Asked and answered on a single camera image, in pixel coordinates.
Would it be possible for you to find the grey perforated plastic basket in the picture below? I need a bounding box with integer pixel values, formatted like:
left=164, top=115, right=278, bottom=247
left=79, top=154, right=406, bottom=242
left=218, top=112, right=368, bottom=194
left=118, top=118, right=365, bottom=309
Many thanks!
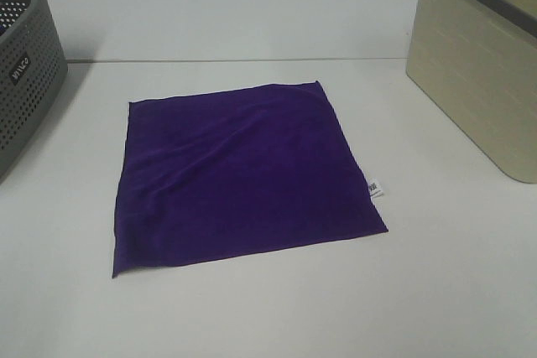
left=1, top=0, right=68, bottom=177

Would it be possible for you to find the beige plastic bin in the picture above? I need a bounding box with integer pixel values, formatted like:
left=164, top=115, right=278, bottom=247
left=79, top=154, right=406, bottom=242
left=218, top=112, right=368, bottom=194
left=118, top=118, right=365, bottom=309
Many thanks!
left=406, top=0, right=536, bottom=184

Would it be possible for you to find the purple towel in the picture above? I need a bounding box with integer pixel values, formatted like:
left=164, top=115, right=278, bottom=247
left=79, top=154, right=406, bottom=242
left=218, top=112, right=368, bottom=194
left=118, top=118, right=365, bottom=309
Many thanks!
left=112, top=81, right=387, bottom=275

